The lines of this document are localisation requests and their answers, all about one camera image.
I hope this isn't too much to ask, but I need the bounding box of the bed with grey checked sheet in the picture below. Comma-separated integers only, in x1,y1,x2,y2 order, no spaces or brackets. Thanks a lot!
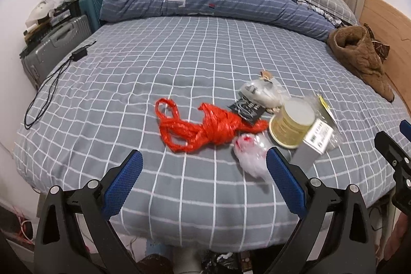
13,15,411,253

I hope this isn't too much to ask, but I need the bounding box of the teal suitcase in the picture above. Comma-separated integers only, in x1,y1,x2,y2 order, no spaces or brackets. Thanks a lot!
79,0,106,34

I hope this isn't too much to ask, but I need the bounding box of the brown fleece garment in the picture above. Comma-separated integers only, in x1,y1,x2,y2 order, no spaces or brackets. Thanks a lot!
327,24,395,103

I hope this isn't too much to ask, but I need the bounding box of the white plastic item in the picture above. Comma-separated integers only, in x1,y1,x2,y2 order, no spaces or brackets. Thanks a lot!
26,0,55,27

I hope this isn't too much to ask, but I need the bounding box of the grey cardboard box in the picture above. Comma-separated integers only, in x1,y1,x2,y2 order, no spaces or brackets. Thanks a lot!
291,118,334,172

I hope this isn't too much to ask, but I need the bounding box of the pile of dark items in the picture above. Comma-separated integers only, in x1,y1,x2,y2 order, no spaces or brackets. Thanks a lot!
48,0,79,26

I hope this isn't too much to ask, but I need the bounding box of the grey suitcase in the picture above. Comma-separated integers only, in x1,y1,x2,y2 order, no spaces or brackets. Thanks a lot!
21,15,94,90

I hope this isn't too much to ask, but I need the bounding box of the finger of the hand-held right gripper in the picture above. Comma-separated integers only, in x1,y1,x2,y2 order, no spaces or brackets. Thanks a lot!
400,120,411,141
375,131,411,217

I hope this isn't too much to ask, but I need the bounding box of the clear bag with white tissue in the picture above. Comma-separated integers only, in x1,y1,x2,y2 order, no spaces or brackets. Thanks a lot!
239,77,291,116

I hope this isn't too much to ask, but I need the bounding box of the red plastic rope bundle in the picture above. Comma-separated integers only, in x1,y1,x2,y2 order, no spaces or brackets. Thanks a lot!
155,97,268,154

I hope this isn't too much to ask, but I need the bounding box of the wooden headboard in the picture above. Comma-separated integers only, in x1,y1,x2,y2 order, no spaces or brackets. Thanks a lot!
358,0,411,114

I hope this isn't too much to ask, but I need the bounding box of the yellow paper cup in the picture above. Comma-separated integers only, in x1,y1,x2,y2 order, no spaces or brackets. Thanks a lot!
268,98,317,149

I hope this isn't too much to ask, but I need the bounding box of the black foil packet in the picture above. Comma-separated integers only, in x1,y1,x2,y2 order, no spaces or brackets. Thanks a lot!
229,97,265,124

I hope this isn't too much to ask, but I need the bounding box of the white plastic bag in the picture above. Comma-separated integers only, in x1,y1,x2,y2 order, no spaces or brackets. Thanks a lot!
232,132,273,181

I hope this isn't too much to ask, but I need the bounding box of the dark patterned cloth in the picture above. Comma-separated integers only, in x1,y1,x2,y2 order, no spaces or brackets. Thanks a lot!
363,24,390,61

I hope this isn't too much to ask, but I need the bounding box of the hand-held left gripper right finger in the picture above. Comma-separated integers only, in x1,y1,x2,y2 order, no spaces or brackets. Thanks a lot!
266,146,378,274

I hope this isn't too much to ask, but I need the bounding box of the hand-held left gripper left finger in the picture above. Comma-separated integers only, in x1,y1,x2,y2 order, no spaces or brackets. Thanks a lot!
34,149,144,274

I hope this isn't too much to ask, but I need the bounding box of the black cable with adapter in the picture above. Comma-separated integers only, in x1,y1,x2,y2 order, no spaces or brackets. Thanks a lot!
24,40,97,129

